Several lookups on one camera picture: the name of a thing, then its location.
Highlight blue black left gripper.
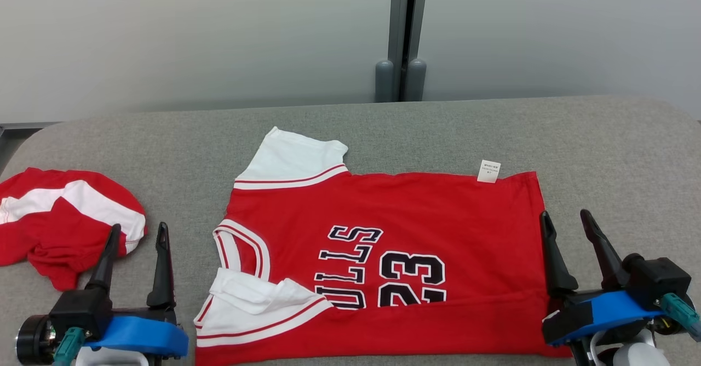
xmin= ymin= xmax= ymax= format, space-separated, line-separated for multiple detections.
xmin=15 ymin=222 xmax=189 ymax=365

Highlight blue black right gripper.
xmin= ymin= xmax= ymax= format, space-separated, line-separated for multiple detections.
xmin=539 ymin=209 xmax=663 ymax=347

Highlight red white-striped shorts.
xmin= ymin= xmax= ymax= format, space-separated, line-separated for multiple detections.
xmin=0 ymin=168 xmax=147 ymax=292

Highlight red basketball jersey shirt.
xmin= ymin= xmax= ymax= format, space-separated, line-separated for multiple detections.
xmin=193 ymin=127 xmax=571 ymax=366

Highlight left teal-plug camera cable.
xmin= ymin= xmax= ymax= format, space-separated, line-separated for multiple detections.
xmin=53 ymin=327 xmax=86 ymax=366

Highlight teal-plug camera cable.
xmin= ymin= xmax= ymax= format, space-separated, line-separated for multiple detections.
xmin=53 ymin=327 xmax=86 ymax=366
xmin=659 ymin=293 xmax=701 ymax=342

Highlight right teal-plug camera cable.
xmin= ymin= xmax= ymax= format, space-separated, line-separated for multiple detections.
xmin=659 ymin=293 xmax=701 ymax=342

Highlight grey cylindrical post foot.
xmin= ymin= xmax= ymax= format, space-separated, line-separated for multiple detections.
xmin=375 ymin=59 xmax=395 ymax=102
xmin=405 ymin=58 xmax=427 ymax=102

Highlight grey partition post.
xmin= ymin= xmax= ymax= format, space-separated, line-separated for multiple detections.
xmin=388 ymin=0 xmax=429 ymax=102

